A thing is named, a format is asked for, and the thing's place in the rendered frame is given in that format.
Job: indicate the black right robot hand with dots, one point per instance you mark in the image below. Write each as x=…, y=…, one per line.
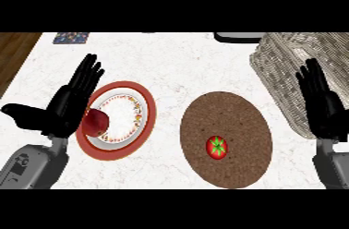
x=324, y=103

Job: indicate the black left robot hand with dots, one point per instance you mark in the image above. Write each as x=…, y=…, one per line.
x=69, y=100

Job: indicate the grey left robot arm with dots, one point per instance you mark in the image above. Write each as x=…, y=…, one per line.
x=35, y=165

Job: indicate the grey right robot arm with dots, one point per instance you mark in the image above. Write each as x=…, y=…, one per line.
x=332, y=163

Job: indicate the pale wicker basket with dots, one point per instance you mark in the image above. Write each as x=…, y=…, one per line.
x=290, y=69

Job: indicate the brown oval placemat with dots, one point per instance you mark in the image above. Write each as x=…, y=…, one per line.
x=227, y=122

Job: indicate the red tomato with green stem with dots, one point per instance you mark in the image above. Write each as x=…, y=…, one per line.
x=218, y=147

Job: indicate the dark red apple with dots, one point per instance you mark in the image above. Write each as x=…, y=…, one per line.
x=95, y=122

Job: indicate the red rimmed white plate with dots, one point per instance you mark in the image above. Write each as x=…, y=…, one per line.
x=125, y=115

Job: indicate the dark patterned square coaster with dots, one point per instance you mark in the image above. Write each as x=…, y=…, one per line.
x=70, y=37

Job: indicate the dark grey appliance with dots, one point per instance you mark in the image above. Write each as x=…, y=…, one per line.
x=239, y=37

